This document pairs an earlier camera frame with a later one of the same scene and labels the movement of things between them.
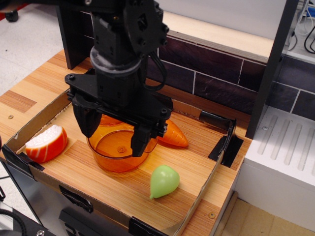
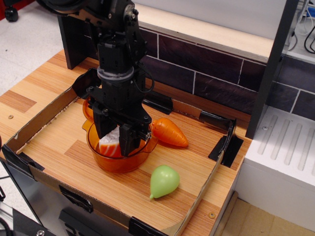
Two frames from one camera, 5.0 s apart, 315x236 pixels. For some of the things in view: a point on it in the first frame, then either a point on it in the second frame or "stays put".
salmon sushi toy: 47,144 → 110,144
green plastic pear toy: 164,179 stays put
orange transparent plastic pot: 110,147 stays put
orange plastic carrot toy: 173,135 stays put
